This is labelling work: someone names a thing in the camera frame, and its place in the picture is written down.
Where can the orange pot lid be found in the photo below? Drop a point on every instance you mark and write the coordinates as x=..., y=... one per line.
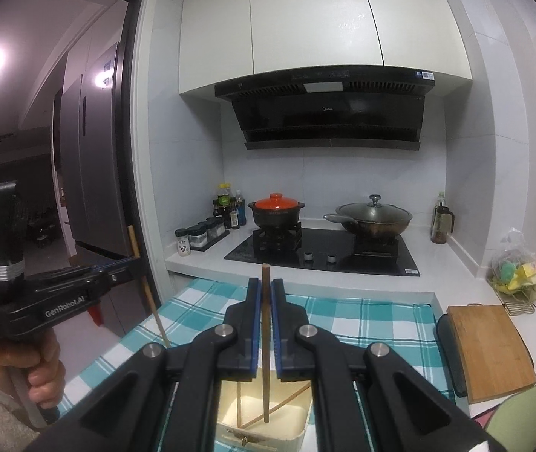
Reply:
x=276, y=202

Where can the teal checked tablecloth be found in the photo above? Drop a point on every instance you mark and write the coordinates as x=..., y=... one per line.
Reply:
x=343, y=329

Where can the black glass cooktop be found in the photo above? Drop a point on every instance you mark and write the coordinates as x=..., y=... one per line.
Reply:
x=324, y=256

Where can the black rack of spice jars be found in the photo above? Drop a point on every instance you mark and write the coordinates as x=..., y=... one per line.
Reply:
x=206, y=238

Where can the dark door frame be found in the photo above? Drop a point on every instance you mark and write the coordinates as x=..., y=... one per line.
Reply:
x=139, y=150

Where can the blue-label bottle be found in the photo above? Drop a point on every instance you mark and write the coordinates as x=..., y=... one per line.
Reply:
x=238, y=212

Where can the grey refrigerator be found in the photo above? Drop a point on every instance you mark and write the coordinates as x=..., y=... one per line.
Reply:
x=93, y=174

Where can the person's left hand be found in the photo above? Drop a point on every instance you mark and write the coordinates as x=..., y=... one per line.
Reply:
x=44, y=372

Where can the green cutting board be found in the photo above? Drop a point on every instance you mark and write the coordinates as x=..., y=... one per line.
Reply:
x=532, y=414

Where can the wooden cutting board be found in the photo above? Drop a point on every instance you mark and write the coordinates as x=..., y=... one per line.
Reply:
x=489, y=348

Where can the white wall cabinet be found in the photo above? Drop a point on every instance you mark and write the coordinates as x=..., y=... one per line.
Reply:
x=310, y=23

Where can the black burner grate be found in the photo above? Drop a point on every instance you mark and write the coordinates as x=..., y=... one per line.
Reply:
x=272, y=240
x=376, y=245

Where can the red crate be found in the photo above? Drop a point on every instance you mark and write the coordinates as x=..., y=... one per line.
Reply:
x=94, y=314

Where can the yellow-capped sauce bottle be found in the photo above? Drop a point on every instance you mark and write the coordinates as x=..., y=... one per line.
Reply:
x=223, y=200

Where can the white spice jar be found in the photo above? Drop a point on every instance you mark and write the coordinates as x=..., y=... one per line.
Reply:
x=182, y=245

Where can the glass wok lid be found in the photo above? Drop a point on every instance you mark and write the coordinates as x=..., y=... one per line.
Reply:
x=374, y=209

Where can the plastic bag of sponges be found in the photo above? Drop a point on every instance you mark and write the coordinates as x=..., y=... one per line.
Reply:
x=515, y=266

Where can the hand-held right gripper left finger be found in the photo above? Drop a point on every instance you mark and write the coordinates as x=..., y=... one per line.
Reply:
x=253, y=325

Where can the small dark sauce bottle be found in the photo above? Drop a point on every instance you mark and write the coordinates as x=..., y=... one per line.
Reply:
x=234, y=220

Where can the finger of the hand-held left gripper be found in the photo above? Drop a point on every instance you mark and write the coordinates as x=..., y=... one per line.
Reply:
x=124, y=277
x=112, y=262

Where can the black clay pot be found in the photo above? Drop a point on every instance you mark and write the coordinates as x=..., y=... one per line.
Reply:
x=275, y=219

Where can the black range hood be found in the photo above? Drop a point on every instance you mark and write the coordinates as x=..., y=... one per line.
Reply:
x=329, y=113

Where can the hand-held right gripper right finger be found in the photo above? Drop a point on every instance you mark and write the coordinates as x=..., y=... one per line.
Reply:
x=277, y=325

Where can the glass oil dispenser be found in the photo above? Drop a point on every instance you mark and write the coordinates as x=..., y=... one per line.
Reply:
x=440, y=223

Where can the light wooden chopstick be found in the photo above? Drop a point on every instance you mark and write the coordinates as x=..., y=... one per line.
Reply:
x=282, y=405
x=151, y=302
x=239, y=402

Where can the cream utensil box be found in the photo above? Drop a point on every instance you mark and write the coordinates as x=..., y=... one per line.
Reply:
x=268, y=438

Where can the dark metal wok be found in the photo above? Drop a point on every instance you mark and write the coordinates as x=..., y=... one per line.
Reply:
x=376, y=228

